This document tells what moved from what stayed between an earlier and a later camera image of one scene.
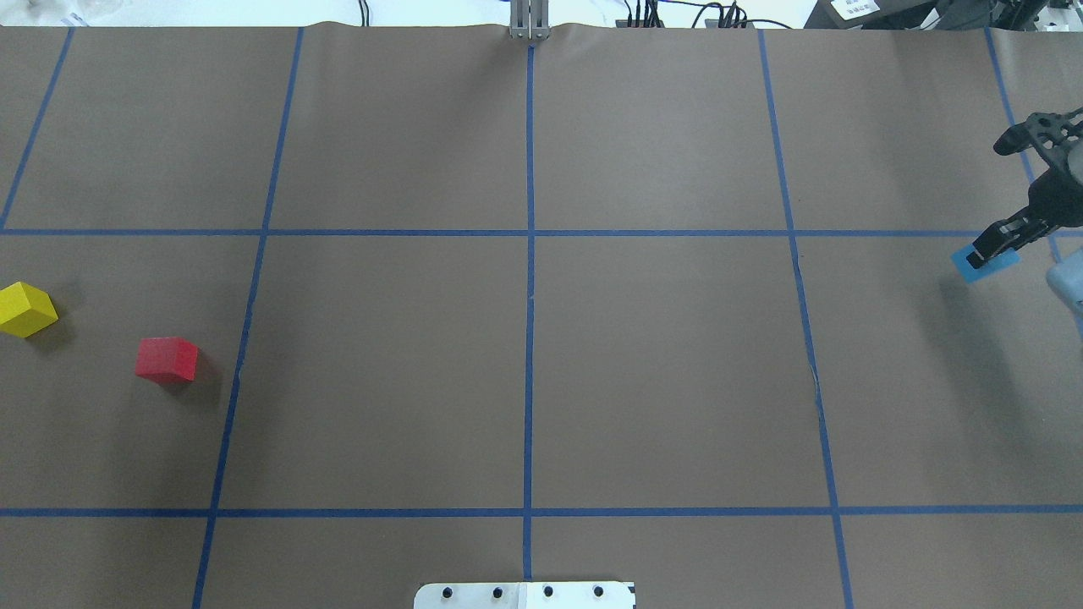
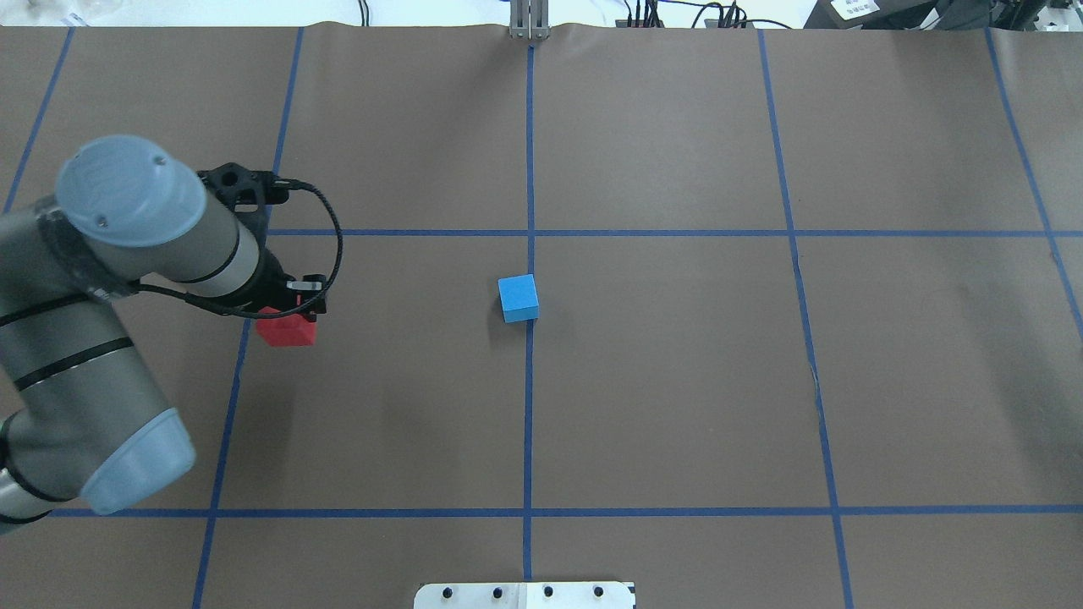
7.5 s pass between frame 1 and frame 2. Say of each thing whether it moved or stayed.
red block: moved
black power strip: stayed
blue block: moved
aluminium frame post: stayed
